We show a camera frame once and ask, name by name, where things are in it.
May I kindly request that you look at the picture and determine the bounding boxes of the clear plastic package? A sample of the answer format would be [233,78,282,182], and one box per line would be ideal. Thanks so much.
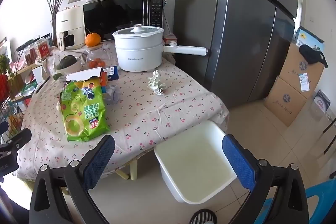
[106,85,122,105]

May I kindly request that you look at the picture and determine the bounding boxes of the cream air fryer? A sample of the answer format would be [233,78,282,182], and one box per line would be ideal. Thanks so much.
[55,5,87,51]

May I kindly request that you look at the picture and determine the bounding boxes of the large cardboard box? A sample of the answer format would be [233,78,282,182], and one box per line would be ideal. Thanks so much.
[264,76,311,127]

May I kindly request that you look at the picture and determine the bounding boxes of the dried branches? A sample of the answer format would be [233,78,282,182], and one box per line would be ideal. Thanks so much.
[43,0,74,28]

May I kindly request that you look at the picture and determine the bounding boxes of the wooden shelf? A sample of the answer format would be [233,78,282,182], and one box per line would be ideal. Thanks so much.
[5,63,44,88]

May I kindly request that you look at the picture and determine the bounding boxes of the glass jar with wooden lid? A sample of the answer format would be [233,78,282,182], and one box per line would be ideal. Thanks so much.
[86,43,110,69]

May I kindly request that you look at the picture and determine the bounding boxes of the cream table frame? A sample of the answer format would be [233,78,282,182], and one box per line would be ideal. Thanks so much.
[115,158,138,180]

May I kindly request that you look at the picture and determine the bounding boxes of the black metal frame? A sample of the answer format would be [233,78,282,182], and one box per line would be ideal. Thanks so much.
[322,114,336,154]

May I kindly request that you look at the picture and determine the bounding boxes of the green pumpkin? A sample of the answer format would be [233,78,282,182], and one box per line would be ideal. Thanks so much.
[57,55,77,69]

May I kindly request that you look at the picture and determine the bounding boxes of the cardboard box with label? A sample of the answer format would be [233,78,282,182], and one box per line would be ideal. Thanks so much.
[278,43,326,99]

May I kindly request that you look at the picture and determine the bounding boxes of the black pen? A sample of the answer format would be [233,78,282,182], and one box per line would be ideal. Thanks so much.
[35,76,51,93]

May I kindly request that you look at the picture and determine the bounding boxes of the green plant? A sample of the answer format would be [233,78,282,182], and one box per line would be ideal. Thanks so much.
[0,53,14,78]

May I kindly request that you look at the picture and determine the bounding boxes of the black cloth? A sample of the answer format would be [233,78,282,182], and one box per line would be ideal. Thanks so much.
[299,44,328,68]

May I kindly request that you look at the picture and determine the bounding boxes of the grey refrigerator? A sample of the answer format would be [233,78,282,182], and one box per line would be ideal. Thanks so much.
[176,0,303,109]

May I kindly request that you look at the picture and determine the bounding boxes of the white electric pot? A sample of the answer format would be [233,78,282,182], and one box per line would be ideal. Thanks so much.
[113,30,210,72]

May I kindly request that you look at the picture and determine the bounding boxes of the red label plastic jar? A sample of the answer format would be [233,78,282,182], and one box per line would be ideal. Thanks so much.
[24,47,37,65]
[35,38,51,61]

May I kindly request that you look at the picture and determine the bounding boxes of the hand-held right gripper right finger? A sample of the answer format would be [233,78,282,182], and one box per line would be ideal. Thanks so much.
[222,134,309,224]

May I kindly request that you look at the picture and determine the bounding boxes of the small printed box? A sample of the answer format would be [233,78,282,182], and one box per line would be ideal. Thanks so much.
[312,90,331,116]

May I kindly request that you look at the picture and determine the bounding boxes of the white plastic bin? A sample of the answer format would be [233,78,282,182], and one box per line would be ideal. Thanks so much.
[154,120,238,205]

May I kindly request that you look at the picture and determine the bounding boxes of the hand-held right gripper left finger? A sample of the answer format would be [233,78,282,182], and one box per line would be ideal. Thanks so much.
[29,134,116,224]

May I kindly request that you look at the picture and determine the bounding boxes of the black wire rack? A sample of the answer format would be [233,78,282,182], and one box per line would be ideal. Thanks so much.
[0,93,28,146]

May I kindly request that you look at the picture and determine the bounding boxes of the blue plastic stool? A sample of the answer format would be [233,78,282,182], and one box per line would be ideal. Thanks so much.
[262,182,336,224]

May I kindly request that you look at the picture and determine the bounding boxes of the striped slipper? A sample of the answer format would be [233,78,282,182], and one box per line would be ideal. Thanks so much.
[188,209,218,224]

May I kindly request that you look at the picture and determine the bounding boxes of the torn orange and blue carton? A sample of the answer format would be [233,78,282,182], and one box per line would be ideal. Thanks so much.
[66,68,109,94]

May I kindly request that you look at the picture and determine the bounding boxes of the black microwave oven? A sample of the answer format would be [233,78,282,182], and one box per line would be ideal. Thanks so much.
[83,0,166,42]

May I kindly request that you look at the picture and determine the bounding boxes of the white pot lid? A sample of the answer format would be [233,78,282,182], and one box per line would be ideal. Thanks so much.
[112,24,165,39]

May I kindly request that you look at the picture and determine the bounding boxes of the beige bowl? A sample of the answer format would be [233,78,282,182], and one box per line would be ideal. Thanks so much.
[55,56,87,75]

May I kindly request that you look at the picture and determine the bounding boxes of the small red box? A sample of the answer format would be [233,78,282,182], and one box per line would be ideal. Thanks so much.
[163,33,180,42]

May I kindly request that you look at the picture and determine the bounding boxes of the blue flat box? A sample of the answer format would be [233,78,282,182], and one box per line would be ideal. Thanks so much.
[102,66,119,81]

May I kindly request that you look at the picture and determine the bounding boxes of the white tissue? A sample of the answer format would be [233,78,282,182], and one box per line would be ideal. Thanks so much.
[147,70,167,96]

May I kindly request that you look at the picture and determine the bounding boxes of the green snack bag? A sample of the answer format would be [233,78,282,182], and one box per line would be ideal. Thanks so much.
[60,76,111,143]

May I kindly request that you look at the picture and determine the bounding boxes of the large orange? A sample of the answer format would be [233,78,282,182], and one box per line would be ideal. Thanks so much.
[85,32,102,47]

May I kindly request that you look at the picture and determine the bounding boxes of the blue printed box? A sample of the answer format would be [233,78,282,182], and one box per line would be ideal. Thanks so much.
[293,27,325,54]

